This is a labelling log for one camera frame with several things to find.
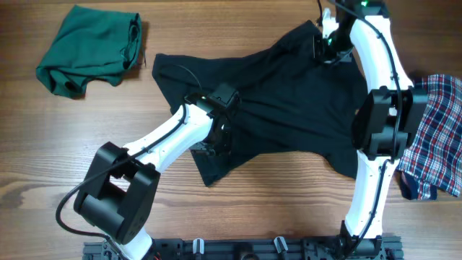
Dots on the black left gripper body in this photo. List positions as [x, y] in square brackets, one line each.
[215, 144]

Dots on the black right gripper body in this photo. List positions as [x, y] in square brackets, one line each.
[333, 50]

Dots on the black garment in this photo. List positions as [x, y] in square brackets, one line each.
[287, 101]

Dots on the green cloth bag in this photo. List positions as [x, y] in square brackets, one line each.
[91, 44]

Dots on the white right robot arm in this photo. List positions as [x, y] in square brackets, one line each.
[383, 127]

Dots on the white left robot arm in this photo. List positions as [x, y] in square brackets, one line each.
[119, 188]

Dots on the plaid checkered cloth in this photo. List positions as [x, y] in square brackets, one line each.
[433, 162]

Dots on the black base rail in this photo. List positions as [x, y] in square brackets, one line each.
[312, 248]

